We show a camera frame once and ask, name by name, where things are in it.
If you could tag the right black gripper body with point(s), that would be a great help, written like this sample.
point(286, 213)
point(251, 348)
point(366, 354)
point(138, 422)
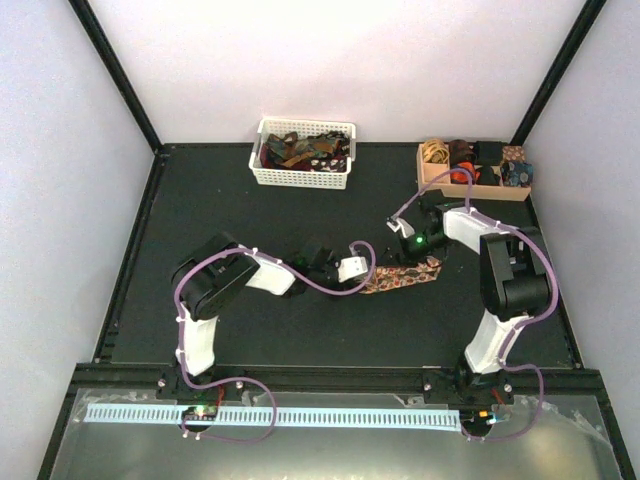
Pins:
point(418, 250)

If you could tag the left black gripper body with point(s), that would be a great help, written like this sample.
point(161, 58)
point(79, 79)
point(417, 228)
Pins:
point(317, 276)

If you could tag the paisley patterned necktie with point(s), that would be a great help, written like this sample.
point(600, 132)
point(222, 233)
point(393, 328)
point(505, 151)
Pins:
point(387, 278)

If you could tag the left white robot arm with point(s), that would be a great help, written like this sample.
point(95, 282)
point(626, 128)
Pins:
point(211, 278)

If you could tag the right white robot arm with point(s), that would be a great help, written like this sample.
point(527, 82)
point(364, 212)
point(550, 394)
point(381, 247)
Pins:
point(517, 283)

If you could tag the pile of ties in basket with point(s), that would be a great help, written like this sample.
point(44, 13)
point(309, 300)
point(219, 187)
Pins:
point(326, 152)

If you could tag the wooden compartment tray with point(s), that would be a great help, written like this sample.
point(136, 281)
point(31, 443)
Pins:
point(434, 176)

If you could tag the orange blue rolled tie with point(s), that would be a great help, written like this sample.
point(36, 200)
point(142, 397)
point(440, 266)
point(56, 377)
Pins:
point(463, 173)

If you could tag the black rolled tie front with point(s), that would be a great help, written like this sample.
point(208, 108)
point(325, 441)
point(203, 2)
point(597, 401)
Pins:
point(486, 176)

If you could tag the black rolled tie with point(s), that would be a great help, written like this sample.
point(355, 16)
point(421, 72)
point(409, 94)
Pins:
point(488, 153)
point(486, 176)

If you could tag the dark red rolled tie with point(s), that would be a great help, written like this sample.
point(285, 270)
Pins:
point(460, 151)

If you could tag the blue patterned rolled tie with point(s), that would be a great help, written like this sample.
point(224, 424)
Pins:
point(517, 174)

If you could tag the brown patterned rolled tie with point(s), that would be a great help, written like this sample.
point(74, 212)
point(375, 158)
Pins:
point(513, 153)

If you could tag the white plastic basket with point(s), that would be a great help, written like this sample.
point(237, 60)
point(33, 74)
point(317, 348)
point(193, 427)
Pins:
point(301, 179)

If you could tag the clear acrylic sheet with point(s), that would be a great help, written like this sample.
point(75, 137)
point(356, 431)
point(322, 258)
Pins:
point(562, 437)

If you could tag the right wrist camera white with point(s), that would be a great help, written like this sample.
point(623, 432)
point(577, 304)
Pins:
point(401, 227)

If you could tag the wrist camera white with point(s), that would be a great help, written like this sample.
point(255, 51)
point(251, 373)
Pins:
point(353, 268)
point(401, 227)

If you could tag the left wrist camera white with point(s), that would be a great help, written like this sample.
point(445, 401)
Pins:
point(353, 268)

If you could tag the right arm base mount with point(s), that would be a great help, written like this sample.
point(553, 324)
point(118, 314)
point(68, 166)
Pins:
point(452, 387)

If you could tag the white slotted cable duct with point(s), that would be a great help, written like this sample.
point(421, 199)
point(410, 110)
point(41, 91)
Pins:
point(291, 417)

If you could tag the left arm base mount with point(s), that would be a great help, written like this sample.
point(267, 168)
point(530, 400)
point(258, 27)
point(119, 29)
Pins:
point(172, 386)

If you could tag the right black frame post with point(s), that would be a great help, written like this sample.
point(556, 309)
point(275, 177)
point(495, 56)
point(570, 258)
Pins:
point(578, 32)

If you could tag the black frame post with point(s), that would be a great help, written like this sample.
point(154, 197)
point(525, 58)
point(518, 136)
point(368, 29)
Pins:
point(578, 32)
point(98, 38)

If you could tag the left black frame post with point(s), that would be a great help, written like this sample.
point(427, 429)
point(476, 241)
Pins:
point(98, 38)

